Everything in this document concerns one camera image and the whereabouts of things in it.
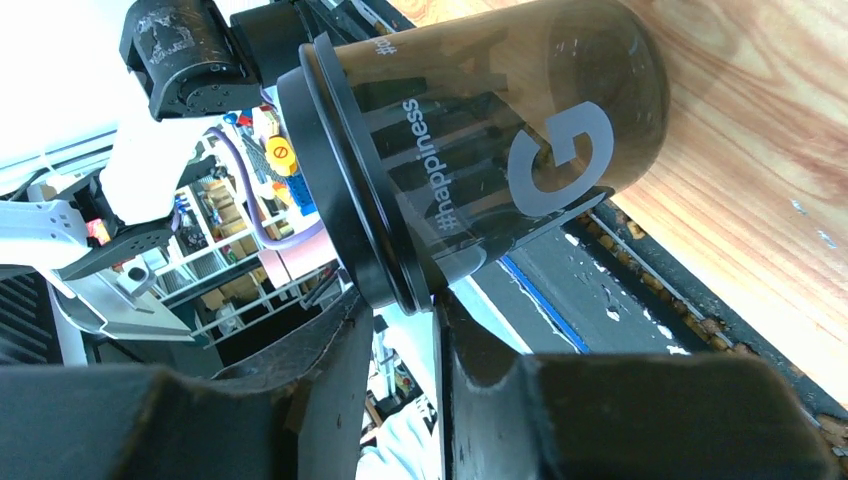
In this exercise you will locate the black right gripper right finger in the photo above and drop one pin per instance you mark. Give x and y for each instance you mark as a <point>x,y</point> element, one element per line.
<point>508,415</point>

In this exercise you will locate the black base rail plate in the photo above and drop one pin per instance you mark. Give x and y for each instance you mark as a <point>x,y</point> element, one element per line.
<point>591,286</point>

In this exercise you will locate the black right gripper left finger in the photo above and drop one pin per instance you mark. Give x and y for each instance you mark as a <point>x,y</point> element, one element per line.
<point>290,411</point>

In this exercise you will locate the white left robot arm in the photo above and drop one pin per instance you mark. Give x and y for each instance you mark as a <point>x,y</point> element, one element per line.
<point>189,65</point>

